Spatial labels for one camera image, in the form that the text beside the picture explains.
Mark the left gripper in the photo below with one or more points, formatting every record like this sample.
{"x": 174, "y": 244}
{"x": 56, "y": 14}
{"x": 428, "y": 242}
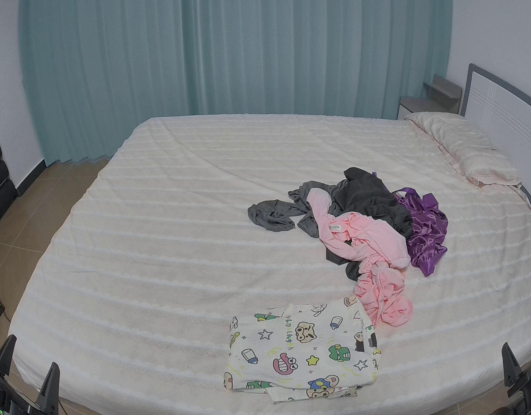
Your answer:
{"x": 14, "y": 398}

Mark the white printed pyjama top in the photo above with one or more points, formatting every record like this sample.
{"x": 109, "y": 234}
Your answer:
{"x": 291, "y": 352}

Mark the purple garment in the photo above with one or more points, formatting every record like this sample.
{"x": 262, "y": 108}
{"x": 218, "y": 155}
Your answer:
{"x": 425, "y": 231}

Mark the pink garment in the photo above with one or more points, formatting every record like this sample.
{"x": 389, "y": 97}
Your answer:
{"x": 377, "y": 240}

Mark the bed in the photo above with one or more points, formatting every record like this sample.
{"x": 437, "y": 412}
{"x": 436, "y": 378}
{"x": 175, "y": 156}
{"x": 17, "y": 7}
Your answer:
{"x": 183, "y": 231}

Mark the cream pillow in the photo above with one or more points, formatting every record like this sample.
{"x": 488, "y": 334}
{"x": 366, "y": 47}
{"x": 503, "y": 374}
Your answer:
{"x": 468, "y": 145}

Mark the black garment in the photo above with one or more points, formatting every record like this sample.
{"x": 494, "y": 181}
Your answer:
{"x": 369, "y": 193}

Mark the grey white bedside table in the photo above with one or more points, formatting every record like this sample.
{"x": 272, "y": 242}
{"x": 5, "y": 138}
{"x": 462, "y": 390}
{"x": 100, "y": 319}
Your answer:
{"x": 425, "y": 102}

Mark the grey garment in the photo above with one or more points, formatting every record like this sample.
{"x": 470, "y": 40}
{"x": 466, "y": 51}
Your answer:
{"x": 269, "y": 216}

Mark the blue-green curtain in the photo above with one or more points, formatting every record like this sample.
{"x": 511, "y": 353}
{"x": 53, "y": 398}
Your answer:
{"x": 226, "y": 58}

